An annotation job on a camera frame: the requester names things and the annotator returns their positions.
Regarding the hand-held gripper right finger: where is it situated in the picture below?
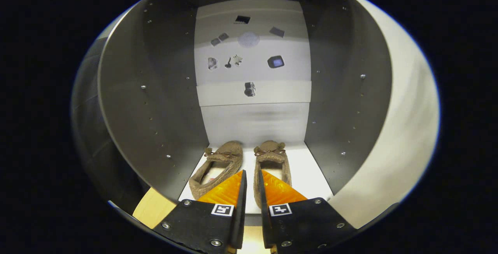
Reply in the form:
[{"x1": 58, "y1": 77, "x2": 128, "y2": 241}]
[{"x1": 257, "y1": 169, "x2": 358, "y2": 254}]

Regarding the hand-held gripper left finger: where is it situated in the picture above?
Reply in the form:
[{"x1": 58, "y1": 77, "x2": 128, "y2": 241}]
[{"x1": 153, "y1": 170, "x2": 247, "y2": 254}]

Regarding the dark grey shoe cabinet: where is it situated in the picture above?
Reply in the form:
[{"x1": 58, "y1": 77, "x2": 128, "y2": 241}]
[{"x1": 97, "y1": 0, "x2": 393, "y2": 227}]

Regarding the brown fuzzy slipper shoe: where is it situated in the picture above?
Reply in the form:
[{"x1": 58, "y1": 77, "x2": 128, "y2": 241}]
[
  {"x1": 253, "y1": 140, "x2": 293, "y2": 209},
  {"x1": 189, "y1": 141, "x2": 244, "y2": 200}
]

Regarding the black backdrop cloth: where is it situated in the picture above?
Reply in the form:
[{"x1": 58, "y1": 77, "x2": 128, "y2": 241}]
[{"x1": 70, "y1": 36, "x2": 150, "y2": 212}]

